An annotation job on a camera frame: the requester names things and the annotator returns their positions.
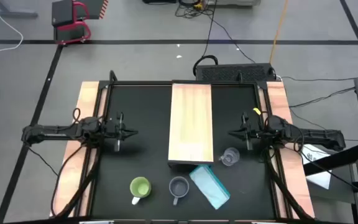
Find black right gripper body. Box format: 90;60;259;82
241;111;264;152

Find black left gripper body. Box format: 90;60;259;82
103;111;127;153

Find clear plastic cup with handle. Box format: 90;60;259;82
218;147;241;167

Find green mug with white handle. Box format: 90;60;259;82
129;176;152;206

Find grey mug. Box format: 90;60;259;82
168;175;190;206

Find teal folded cloth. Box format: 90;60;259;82
188;164;231;210

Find white paper sheet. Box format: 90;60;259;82
300;143;333;190

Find black metal beam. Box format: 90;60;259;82
303;142;358;177

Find red and black cart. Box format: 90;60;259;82
51;0;109;45

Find grey power strip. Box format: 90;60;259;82
206;0;262;7

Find grey metal stand foot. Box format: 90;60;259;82
0;0;39;19

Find black aluminium table frame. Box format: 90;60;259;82
85;70;287;222

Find black left arm cable bundle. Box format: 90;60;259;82
50;141;102;218

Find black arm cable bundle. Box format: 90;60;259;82
50;141;102;218
264;146;315;222

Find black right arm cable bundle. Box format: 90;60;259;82
264;146;315;222

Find black looped cable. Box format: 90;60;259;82
193;0;219;77

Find orange cable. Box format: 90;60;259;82
268;0;289;65

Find tangled black cables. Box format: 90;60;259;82
175;0;216;19

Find white cable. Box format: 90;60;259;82
0;0;24;52

